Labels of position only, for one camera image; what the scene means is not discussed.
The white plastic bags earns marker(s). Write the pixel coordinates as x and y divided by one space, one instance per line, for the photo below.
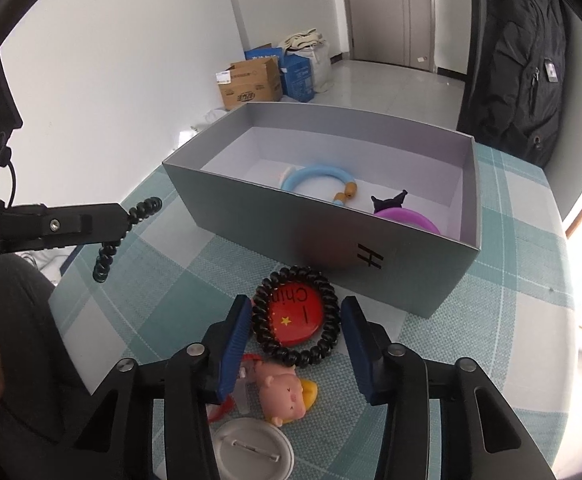
206 125

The brown cardboard box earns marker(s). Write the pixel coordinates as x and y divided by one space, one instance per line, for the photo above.
251 82

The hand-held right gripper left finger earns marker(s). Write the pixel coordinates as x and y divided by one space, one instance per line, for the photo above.
233 347

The white sack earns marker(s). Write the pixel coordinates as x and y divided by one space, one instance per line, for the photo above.
322 65

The grey door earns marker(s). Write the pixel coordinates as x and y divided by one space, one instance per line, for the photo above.
381 10

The white round pin badge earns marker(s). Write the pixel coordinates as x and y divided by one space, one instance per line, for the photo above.
256 460

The beige cloth bag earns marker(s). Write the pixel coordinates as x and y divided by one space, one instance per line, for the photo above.
301 40

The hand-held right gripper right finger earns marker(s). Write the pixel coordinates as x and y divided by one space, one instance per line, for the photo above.
358 350

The person's dark trouser leg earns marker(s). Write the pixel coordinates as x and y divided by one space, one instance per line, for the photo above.
46 340

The green checked tablecloth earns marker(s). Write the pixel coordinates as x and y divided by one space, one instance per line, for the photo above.
171 280

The red round badge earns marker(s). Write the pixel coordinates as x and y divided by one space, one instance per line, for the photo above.
296 320

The black backpack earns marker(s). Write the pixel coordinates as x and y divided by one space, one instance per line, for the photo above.
516 70

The pink pig toy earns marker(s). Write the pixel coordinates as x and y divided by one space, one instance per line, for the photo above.
281 395

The blue carton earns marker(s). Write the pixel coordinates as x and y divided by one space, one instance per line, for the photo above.
298 77
263 54

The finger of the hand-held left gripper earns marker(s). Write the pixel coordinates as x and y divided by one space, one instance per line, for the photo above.
61 241
71 214

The grey cardboard box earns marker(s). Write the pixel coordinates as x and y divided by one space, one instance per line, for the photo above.
271 230

